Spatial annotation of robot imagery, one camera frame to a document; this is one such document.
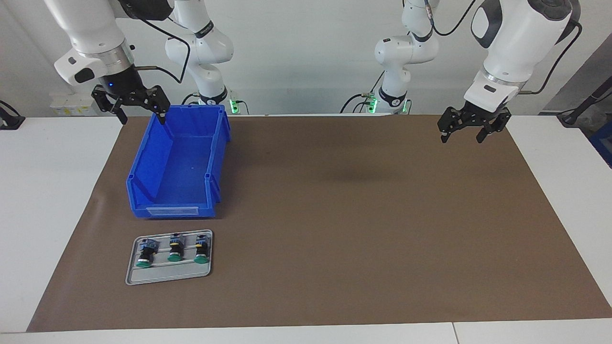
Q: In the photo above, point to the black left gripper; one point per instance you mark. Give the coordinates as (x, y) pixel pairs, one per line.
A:
(478, 114)

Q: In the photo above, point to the black device on table edge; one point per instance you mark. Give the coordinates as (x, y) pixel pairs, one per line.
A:
(9, 122)

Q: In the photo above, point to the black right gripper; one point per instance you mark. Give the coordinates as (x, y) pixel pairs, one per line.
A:
(122, 83)

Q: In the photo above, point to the green push button switch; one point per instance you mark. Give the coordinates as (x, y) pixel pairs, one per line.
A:
(202, 248)
(146, 251)
(175, 248)

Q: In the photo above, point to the black stand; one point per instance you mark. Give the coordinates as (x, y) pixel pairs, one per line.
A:
(585, 102)

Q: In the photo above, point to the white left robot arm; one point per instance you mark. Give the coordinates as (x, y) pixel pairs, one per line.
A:
(516, 38)

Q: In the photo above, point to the blue crate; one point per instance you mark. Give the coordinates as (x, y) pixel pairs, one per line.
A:
(605, 143)

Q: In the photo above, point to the brown table mat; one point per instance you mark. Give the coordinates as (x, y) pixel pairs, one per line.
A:
(334, 239)

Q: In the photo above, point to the white cardboard box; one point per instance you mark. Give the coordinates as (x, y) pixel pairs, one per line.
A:
(67, 105)

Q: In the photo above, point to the blue plastic storage bin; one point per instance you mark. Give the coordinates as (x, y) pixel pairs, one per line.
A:
(177, 167)

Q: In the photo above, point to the green-lit base connector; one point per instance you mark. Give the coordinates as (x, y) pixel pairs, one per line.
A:
(407, 107)
(373, 104)
(234, 104)

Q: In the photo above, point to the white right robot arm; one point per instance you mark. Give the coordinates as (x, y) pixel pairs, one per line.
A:
(91, 28)

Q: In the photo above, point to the grey metal tray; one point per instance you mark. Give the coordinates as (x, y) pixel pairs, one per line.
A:
(172, 274)

